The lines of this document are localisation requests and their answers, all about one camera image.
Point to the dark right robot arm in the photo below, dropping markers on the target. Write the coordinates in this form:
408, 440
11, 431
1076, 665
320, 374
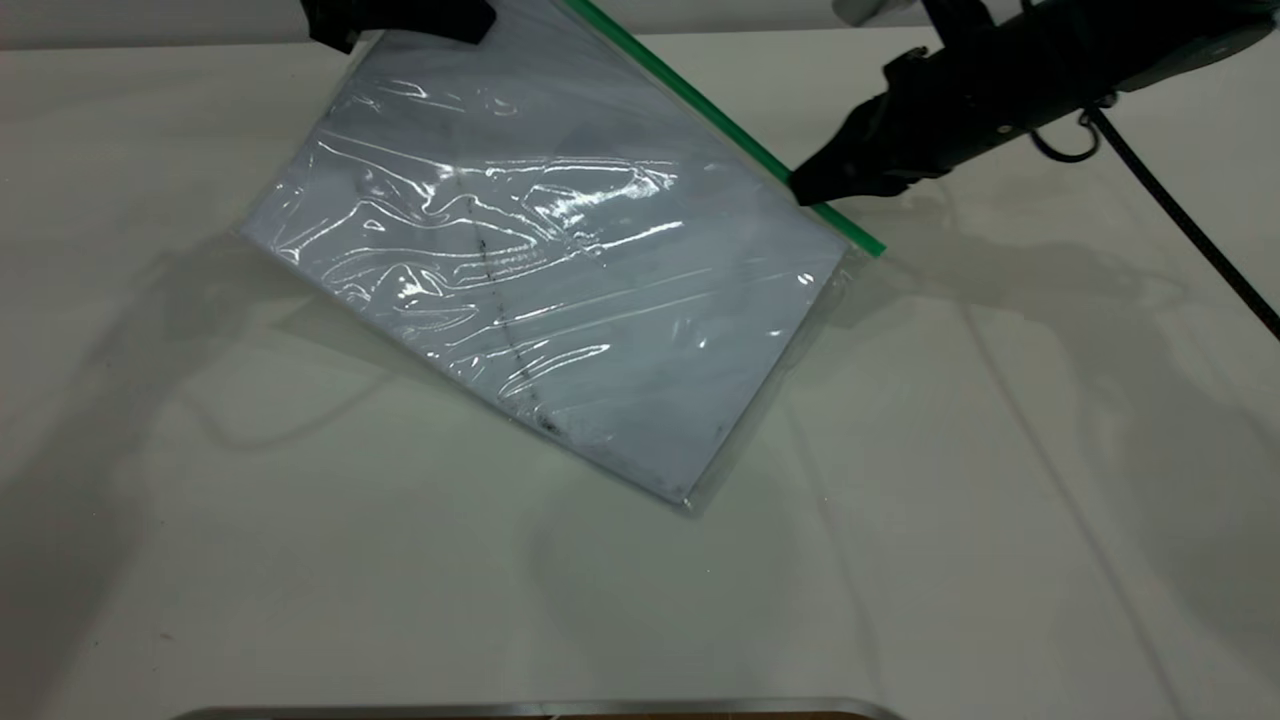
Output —
1180, 50

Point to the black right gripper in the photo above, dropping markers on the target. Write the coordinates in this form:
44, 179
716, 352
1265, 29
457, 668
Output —
980, 95

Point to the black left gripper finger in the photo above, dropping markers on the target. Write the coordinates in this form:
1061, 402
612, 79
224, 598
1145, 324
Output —
430, 16
330, 22

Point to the clear plastic zip bag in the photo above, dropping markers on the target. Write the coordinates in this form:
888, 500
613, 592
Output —
600, 300

